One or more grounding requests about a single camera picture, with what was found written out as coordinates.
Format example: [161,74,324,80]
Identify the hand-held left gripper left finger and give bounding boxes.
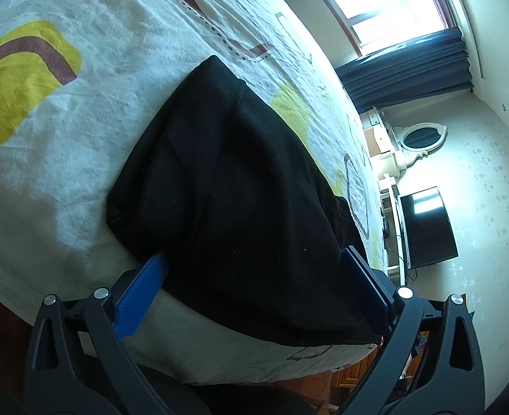
[23,251,173,415]

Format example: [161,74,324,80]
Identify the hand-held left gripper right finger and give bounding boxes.
[338,246,486,415]

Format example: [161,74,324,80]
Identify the black pants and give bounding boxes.
[106,55,378,347]

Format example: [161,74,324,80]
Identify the white television stand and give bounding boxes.
[377,173,413,284]

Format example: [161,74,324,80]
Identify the black television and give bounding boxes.
[399,186,459,269]

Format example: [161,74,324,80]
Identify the wooden cabinet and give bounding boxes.
[330,346,415,412]

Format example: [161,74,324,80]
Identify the white dressing table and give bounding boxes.
[360,106,411,186]

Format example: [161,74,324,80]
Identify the bed with patterned white sheet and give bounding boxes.
[0,0,389,387]

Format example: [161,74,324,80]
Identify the dark blue curtain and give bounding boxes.
[336,27,473,113]

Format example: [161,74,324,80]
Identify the window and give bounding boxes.
[312,0,449,50]

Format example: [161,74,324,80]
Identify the oval mirror white frame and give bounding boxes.
[393,122,449,169]

